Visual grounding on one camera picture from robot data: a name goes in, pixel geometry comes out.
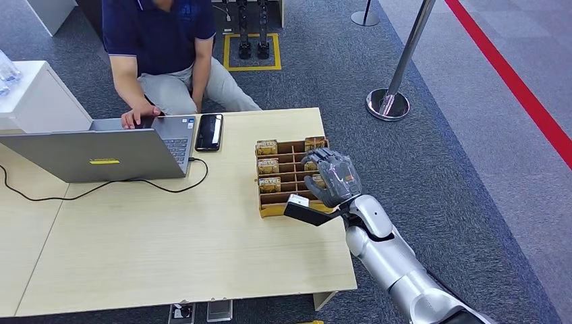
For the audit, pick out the person's right hand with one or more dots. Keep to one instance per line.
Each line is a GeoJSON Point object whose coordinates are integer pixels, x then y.
{"type": "Point", "coordinates": [136, 115]}

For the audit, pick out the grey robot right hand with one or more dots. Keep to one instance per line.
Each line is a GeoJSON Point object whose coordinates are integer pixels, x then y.
{"type": "Point", "coordinates": [337, 176]}

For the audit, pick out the golden hotel card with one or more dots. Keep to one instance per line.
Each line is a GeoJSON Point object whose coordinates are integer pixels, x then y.
{"type": "Point", "coordinates": [266, 147]}
{"type": "Point", "coordinates": [314, 143]}
{"type": "Point", "coordinates": [268, 166]}
{"type": "Point", "coordinates": [269, 185]}
{"type": "Point", "coordinates": [319, 180]}
{"type": "Point", "coordinates": [309, 166]}

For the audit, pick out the person's right forearm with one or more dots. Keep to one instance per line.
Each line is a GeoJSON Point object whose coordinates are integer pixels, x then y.
{"type": "Point", "coordinates": [127, 82]}

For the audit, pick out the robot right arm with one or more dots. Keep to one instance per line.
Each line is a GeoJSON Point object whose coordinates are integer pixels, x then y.
{"type": "Point", "coordinates": [393, 264]}

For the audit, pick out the person's left forearm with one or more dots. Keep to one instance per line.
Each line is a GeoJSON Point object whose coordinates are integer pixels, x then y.
{"type": "Point", "coordinates": [201, 76]}

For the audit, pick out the wooden card holder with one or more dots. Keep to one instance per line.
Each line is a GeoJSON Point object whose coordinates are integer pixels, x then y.
{"type": "Point", "coordinates": [290, 179]}

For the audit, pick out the person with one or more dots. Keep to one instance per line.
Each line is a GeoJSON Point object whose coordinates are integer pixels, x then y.
{"type": "Point", "coordinates": [156, 35]}

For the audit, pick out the yellow laptop sticker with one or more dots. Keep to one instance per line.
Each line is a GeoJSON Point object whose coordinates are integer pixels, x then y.
{"type": "Point", "coordinates": [104, 162]}

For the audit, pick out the silver laptop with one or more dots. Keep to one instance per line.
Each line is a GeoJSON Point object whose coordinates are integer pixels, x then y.
{"type": "Point", "coordinates": [89, 154]}

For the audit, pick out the black smartphone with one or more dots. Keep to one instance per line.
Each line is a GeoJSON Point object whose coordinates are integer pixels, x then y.
{"type": "Point", "coordinates": [208, 132]}

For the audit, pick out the white cabinet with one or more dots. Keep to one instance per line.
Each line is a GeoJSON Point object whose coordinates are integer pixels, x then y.
{"type": "Point", "coordinates": [40, 103]}

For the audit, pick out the wooden table leg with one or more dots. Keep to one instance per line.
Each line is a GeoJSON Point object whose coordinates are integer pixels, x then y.
{"type": "Point", "coordinates": [324, 299]}

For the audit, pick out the white counter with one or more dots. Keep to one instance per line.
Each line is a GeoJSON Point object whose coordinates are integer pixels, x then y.
{"type": "Point", "coordinates": [51, 13]}

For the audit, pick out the black standing robot leg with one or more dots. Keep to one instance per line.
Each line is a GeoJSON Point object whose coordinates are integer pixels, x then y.
{"type": "Point", "coordinates": [263, 35]}
{"type": "Point", "coordinates": [244, 35]}

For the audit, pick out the robot docking stand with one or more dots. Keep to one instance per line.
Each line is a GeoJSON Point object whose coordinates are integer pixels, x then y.
{"type": "Point", "coordinates": [228, 11]}

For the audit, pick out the silver floor plate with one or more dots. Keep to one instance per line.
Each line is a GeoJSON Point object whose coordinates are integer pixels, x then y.
{"type": "Point", "coordinates": [220, 311]}

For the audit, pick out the floor socket box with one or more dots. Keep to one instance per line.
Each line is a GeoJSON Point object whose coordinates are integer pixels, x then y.
{"type": "Point", "coordinates": [182, 312]}

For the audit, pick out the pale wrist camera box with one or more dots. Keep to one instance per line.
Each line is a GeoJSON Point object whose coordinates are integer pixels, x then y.
{"type": "Point", "coordinates": [298, 200]}

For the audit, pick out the black camera bracket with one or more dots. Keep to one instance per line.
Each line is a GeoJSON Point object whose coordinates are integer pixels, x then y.
{"type": "Point", "coordinates": [313, 217]}

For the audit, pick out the chrome stanchion post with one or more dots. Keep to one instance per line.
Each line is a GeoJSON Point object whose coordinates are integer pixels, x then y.
{"type": "Point", "coordinates": [402, 58]}
{"type": "Point", "coordinates": [365, 17]}

